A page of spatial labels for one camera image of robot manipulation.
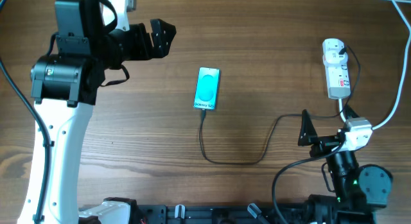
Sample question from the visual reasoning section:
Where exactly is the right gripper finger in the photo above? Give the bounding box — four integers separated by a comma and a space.
298, 110, 319, 146
343, 104, 360, 121

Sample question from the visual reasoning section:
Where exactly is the smartphone with teal screen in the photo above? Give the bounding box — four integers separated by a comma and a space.
193, 67, 220, 110

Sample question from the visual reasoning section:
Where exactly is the black USB charging cable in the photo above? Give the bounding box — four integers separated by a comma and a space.
198, 44, 362, 166

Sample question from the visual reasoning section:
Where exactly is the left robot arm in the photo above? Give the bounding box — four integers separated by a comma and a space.
18, 0, 177, 223

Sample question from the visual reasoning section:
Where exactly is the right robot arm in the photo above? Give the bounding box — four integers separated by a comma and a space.
298, 110, 393, 223

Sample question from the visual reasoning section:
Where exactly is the white charger plug adapter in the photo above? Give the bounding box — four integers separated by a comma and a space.
322, 49, 348, 67

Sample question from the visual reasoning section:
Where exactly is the white power strip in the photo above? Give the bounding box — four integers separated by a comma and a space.
322, 38, 351, 99

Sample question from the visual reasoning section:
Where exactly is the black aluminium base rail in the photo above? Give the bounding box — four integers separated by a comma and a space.
77, 203, 322, 224

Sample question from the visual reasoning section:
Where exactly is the white power strip cable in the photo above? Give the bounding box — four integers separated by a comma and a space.
338, 0, 411, 133

